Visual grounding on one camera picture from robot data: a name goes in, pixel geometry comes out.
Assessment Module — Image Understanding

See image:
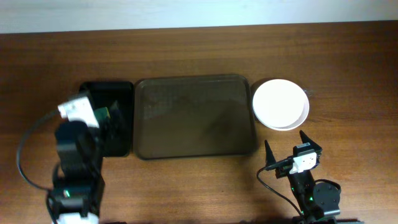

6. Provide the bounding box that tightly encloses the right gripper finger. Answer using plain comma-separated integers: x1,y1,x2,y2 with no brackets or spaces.
299,130,322,153
264,140,276,167

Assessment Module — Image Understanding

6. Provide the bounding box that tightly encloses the green and yellow sponge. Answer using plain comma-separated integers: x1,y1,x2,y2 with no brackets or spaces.
94,107,110,123

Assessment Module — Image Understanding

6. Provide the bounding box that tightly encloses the white plate top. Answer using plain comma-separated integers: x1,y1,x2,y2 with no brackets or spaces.
252,79,310,131

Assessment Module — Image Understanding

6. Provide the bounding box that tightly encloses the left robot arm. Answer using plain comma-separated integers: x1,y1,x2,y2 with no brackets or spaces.
46,96,124,223

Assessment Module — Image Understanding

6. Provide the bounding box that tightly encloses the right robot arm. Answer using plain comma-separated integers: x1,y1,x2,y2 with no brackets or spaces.
256,131,360,224

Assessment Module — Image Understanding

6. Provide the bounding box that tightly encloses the black rectangular water tray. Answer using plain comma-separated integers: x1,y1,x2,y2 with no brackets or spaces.
79,82,134,157

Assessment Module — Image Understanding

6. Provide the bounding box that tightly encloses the brown plastic serving tray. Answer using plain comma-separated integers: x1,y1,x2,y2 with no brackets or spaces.
132,74,258,160

